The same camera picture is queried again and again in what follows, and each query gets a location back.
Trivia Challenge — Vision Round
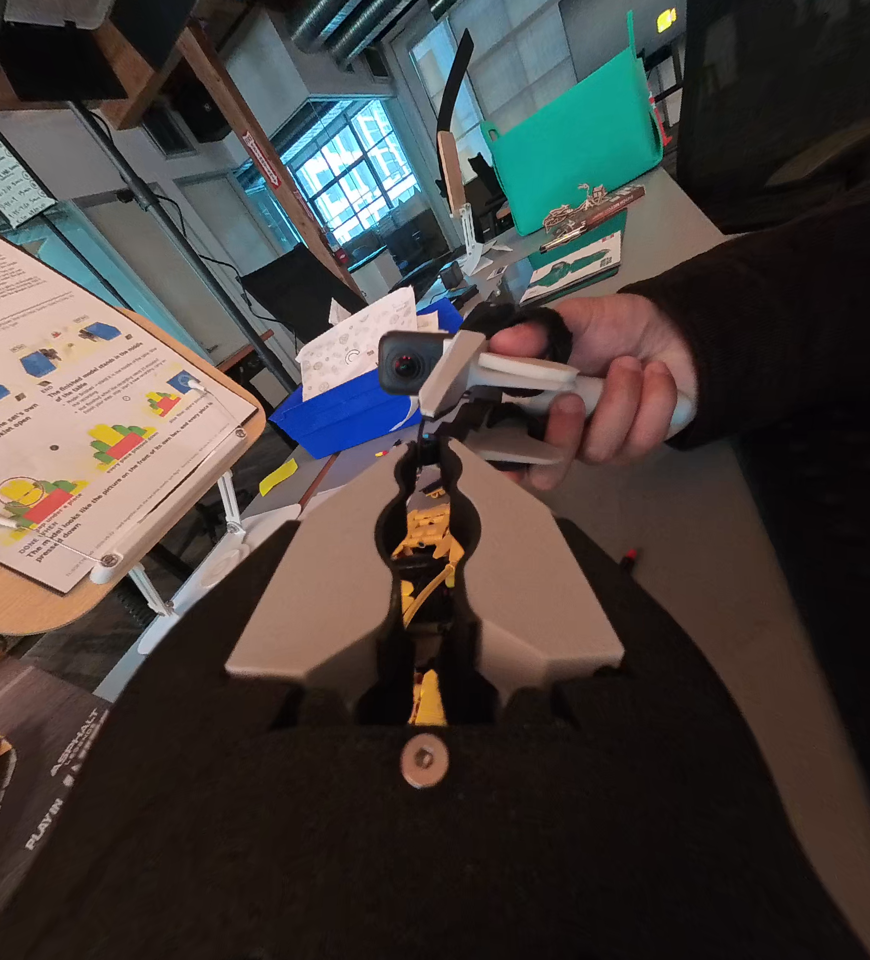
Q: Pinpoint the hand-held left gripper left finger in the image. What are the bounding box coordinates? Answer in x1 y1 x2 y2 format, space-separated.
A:
225 442 415 725

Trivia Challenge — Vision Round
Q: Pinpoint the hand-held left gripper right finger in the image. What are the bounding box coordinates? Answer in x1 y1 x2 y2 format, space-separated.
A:
442 437 625 725

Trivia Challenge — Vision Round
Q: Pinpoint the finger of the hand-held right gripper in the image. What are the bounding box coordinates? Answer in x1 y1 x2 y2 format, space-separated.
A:
420 334 489 419
478 429 565 468

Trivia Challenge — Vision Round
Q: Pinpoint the yellow toy brick car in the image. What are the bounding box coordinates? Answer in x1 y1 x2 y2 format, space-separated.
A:
390 483 467 727

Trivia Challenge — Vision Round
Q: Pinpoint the grey desk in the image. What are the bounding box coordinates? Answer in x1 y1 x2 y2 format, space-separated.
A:
240 165 870 960

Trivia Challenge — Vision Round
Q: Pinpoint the person's right hand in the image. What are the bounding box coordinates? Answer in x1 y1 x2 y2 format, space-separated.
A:
489 292 700 492

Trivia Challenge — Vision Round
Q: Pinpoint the white printed paper bag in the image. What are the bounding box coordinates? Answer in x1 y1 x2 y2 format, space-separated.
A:
296 287 443 402

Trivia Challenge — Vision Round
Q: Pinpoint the blue plastic bin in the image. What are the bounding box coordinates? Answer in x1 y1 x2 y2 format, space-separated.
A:
268 297 466 459

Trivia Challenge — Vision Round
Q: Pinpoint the yellow sticky note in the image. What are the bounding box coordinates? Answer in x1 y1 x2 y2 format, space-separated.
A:
258 457 299 498

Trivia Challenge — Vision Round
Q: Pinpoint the green white booklet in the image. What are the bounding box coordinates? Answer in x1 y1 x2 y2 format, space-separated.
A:
519 228 623 306

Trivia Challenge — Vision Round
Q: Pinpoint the small wooden model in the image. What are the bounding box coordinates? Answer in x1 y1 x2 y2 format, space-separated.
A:
542 182 646 235

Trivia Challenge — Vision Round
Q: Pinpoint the dark metal pole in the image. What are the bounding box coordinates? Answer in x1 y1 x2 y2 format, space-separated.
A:
71 101 297 391

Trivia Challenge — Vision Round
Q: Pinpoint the toy car set box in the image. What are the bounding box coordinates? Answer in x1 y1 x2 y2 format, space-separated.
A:
0 652 113 960

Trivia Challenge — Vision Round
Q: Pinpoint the printed instruction sheet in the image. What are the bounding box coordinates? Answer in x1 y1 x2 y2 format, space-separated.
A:
0 208 258 594

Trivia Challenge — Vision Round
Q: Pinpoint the black mesh office chair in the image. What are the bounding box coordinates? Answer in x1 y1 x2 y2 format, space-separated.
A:
678 0 870 234

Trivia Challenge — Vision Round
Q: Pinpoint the small handwritten whiteboard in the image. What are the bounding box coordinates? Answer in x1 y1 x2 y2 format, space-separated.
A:
0 122 58 231

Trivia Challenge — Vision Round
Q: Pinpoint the wooden post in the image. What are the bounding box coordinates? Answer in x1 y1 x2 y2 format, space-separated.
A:
176 26 364 297

